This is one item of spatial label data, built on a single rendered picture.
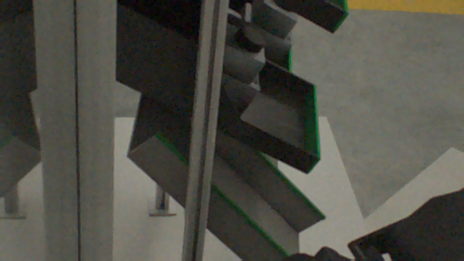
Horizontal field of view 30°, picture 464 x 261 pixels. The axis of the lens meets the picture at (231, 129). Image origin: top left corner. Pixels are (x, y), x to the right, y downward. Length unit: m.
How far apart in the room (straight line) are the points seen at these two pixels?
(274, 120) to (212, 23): 0.19
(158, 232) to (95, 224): 0.94
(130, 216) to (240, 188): 0.30
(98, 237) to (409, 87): 2.99
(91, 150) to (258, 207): 0.74
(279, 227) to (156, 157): 0.24
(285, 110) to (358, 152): 1.99
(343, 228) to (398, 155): 1.64
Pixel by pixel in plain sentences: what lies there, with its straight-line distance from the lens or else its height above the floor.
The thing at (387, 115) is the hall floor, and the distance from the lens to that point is 3.12.
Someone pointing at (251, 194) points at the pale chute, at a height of 1.06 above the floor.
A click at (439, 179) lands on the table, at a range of 1.45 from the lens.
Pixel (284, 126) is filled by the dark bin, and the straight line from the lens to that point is 0.90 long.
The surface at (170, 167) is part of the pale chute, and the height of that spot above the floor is 1.18.
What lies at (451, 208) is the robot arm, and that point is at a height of 1.31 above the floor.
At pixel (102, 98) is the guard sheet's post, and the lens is 0.29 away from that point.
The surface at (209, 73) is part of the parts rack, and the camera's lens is 0.77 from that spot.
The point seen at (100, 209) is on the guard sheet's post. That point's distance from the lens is 0.32.
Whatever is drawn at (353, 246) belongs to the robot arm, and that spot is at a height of 1.26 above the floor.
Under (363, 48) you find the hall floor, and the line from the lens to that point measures 3.48.
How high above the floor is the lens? 1.73
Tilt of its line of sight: 36 degrees down
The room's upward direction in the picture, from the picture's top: 6 degrees clockwise
